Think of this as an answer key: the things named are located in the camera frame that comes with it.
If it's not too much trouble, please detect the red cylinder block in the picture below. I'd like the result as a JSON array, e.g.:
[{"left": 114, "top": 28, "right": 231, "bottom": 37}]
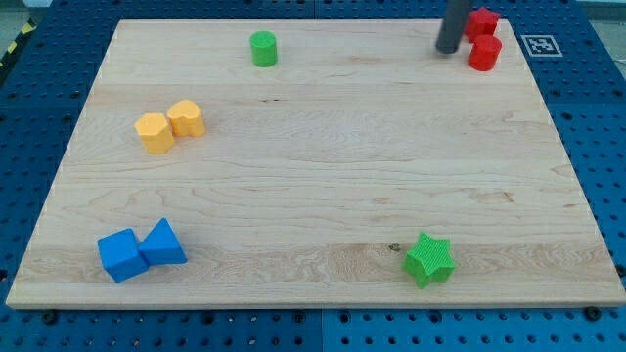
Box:
[{"left": 468, "top": 34, "right": 503, "bottom": 71}]

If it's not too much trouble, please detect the green star block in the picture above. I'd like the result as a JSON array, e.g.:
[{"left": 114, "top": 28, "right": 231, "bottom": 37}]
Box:
[{"left": 402, "top": 233, "right": 456, "bottom": 289}]

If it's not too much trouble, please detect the red star block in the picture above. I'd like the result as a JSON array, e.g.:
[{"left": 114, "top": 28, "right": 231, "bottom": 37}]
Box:
[{"left": 464, "top": 7, "right": 500, "bottom": 43}]

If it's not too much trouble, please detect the wooden board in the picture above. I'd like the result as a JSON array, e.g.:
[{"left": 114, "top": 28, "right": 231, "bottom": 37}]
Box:
[{"left": 7, "top": 19, "right": 625, "bottom": 310}]

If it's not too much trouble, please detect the yellow heart block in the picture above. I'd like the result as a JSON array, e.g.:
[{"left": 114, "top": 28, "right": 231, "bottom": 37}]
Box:
[{"left": 167, "top": 100, "right": 206, "bottom": 137}]

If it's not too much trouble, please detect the green cylinder block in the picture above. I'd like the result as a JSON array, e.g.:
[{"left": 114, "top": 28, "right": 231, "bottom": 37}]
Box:
[{"left": 249, "top": 31, "right": 278, "bottom": 67}]

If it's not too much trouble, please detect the yellow hexagon block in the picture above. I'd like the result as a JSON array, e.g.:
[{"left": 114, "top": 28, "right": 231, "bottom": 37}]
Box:
[{"left": 134, "top": 112, "right": 175, "bottom": 154}]

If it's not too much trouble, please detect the blue triangle block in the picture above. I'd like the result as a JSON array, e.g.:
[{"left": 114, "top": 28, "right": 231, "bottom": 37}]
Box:
[{"left": 139, "top": 218, "right": 188, "bottom": 266}]

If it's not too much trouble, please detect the blue cube block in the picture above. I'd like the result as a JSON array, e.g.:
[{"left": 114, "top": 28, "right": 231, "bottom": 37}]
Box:
[{"left": 97, "top": 229, "right": 149, "bottom": 283}]

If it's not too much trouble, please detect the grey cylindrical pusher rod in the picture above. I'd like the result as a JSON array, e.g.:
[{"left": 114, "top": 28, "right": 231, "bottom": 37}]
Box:
[{"left": 435, "top": 0, "right": 473, "bottom": 55}]

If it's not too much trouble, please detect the white fiducial marker tag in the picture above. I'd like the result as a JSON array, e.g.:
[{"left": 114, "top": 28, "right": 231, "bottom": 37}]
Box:
[{"left": 521, "top": 34, "right": 562, "bottom": 58}]

